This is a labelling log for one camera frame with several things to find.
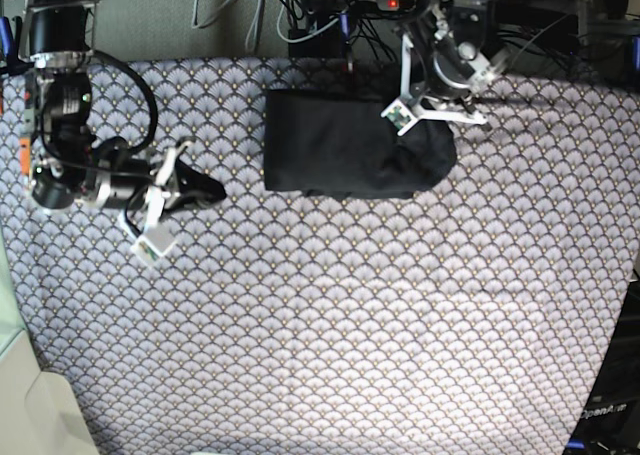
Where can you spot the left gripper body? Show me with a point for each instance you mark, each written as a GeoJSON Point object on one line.
{"type": "Point", "coordinates": [446, 81]}

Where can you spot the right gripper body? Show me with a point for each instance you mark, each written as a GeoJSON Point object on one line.
{"type": "Point", "coordinates": [128, 184]}

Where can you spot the dark navy T-shirt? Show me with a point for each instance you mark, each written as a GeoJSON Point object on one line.
{"type": "Point", "coordinates": [339, 146]}

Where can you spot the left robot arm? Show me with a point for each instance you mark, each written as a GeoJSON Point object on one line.
{"type": "Point", "coordinates": [473, 20]}

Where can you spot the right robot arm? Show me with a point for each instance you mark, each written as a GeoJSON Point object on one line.
{"type": "Point", "coordinates": [73, 166]}

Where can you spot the white power strip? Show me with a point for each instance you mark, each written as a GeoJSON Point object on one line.
{"type": "Point", "coordinates": [396, 5]}

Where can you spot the fan patterned tablecloth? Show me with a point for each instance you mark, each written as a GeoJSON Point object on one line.
{"type": "Point", "coordinates": [473, 318]}

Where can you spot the beige cabinet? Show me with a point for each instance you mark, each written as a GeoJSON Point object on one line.
{"type": "Point", "coordinates": [39, 411]}

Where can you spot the black OpenArm case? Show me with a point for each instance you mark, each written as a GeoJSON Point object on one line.
{"type": "Point", "coordinates": [609, 422]}

